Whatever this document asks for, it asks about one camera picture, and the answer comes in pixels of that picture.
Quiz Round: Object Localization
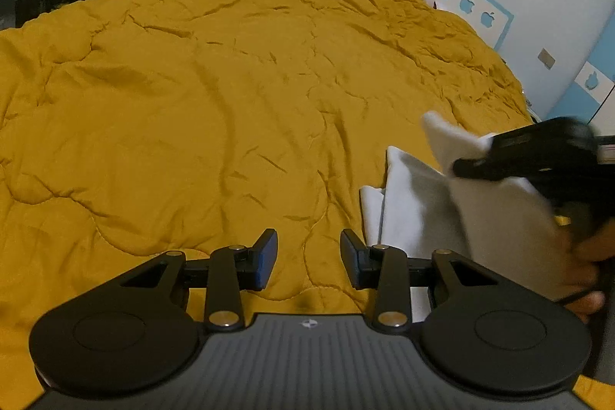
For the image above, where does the white printed t-shirt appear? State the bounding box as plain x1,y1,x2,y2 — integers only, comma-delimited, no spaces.
360,112,590,301

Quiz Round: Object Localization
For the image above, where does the mustard yellow quilt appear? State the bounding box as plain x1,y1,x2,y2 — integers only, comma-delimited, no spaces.
1,0,614,409

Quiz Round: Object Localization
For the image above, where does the beige wall switch plate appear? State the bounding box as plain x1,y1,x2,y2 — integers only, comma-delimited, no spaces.
538,49,555,70

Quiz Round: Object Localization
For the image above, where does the blue white wardrobe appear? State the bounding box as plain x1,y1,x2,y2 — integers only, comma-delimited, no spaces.
546,15,615,135

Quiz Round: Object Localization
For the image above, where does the person right hand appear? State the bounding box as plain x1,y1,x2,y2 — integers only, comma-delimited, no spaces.
555,217,614,324

